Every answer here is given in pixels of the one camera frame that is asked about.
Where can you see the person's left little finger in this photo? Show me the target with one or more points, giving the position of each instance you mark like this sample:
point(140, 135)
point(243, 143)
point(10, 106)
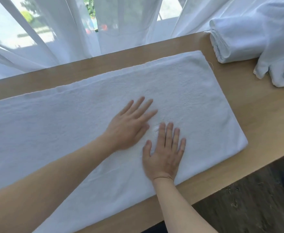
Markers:
point(128, 106)

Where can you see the person's right hand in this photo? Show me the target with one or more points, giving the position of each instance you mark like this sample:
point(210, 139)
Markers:
point(162, 160)

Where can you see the person's right middle finger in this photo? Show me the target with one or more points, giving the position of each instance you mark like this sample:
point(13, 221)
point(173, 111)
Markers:
point(169, 135)

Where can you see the sheer white curtain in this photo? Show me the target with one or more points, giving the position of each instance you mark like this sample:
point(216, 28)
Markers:
point(66, 29)

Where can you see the person's left forearm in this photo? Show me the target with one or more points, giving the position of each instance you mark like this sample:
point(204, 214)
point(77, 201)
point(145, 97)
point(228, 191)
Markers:
point(47, 181)

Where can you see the person's right little finger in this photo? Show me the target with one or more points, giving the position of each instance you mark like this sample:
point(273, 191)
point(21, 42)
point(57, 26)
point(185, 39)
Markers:
point(181, 146)

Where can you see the person's left hand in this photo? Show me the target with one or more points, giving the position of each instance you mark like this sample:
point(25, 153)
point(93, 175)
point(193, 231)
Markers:
point(125, 128)

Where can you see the large white towel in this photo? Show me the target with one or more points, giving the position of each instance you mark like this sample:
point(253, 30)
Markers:
point(185, 94)

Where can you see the crumpled white towel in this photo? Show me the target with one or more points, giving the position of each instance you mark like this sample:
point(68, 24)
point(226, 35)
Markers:
point(280, 46)

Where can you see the person's right forearm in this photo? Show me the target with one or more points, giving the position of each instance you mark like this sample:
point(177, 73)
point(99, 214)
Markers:
point(180, 208)

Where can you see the person's left thumb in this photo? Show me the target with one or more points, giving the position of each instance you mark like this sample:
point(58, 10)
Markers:
point(143, 132)

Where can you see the person's right thumb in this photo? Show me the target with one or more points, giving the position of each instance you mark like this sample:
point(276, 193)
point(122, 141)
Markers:
point(147, 149)

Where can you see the person's left middle finger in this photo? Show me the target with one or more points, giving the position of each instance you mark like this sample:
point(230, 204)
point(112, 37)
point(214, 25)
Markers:
point(144, 108)

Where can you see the folded white towel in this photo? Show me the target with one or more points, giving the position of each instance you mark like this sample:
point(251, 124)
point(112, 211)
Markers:
point(236, 38)

